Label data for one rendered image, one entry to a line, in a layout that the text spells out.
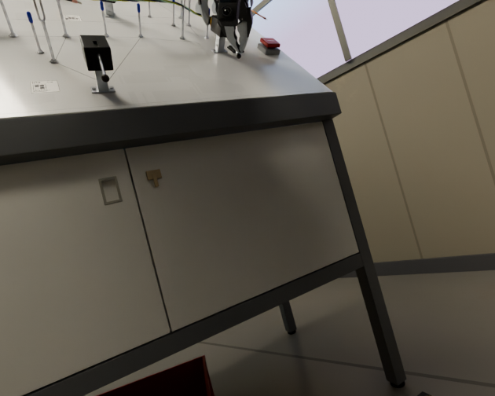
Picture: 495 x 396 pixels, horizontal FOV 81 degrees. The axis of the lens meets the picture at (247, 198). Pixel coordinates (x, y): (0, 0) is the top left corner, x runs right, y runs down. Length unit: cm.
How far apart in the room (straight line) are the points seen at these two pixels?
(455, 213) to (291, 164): 122
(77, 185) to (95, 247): 13
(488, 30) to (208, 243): 163
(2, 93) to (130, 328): 51
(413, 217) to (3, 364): 178
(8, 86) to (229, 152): 46
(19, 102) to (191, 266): 46
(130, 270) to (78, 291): 9
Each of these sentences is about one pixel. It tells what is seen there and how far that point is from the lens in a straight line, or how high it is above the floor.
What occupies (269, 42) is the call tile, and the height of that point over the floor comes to 110.
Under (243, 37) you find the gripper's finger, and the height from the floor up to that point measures 105.
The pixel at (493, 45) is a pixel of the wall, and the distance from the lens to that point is 188.
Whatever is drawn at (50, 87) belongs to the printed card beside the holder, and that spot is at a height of 95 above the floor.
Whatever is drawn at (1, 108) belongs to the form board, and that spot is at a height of 90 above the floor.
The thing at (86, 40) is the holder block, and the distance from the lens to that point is 70.
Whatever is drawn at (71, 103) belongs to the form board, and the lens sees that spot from 70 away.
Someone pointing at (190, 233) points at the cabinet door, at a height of 59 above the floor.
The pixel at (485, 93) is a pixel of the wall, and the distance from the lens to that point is 184.
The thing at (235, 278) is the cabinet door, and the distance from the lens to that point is 70.
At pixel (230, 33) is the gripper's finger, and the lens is 89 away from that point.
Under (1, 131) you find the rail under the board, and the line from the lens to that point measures 66.
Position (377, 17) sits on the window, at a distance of 200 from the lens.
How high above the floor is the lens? 61
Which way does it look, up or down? 2 degrees up
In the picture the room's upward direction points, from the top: 15 degrees counter-clockwise
